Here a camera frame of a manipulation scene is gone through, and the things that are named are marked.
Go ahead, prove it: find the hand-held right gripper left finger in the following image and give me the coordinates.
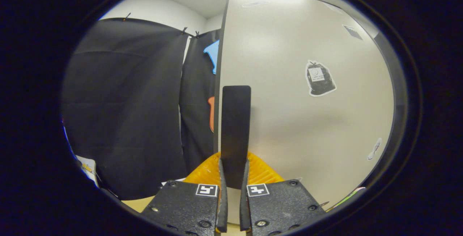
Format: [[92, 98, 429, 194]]
[[140, 152, 229, 235]]

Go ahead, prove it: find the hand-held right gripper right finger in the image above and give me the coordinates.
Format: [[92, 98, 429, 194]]
[[239, 152, 327, 236]]

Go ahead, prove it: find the black door handle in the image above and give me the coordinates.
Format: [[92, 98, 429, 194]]
[[221, 85, 251, 190]]

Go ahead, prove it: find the grey cabinet door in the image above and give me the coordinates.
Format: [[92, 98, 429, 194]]
[[213, 0, 396, 226]]

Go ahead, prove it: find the black backdrop cloth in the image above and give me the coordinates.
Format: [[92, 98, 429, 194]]
[[61, 18, 221, 200]]

